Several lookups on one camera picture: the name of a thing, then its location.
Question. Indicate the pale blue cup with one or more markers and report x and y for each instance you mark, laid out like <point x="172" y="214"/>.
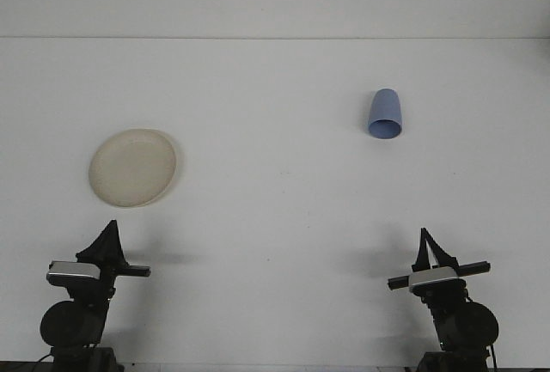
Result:
<point x="385" y="116"/>

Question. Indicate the pale round plate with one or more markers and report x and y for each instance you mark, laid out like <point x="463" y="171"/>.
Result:
<point x="133" y="168"/>

